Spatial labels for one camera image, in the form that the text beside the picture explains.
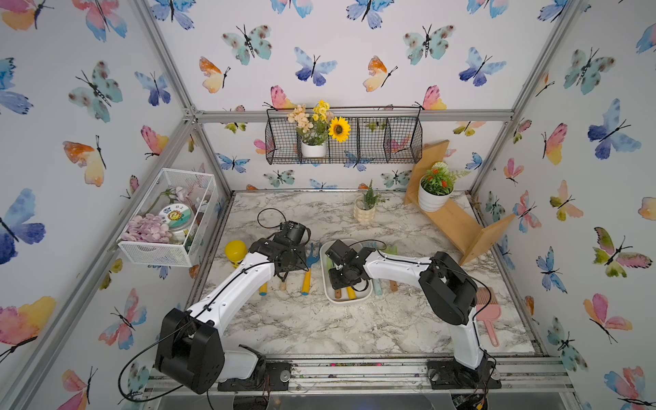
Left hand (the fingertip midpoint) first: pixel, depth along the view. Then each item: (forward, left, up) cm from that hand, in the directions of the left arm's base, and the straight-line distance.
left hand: (299, 258), depth 84 cm
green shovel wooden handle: (+9, -34, -11) cm, 37 cm away
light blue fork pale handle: (-15, -22, +12) cm, 30 cm away
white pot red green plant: (+23, -49, +9) cm, 55 cm away
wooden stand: (+17, -59, -7) cm, 62 cm away
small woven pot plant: (+28, -25, -6) cm, 38 cm away
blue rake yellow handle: (-8, -17, -12) cm, 22 cm away
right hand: (-3, -12, -11) cm, 16 cm away
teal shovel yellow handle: (-5, +13, -13) cm, 19 cm away
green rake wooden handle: (-4, +7, -12) cm, 14 cm away
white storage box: (-12, -20, 0) cm, 23 cm away
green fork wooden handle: (-8, -13, -11) cm, 19 cm away
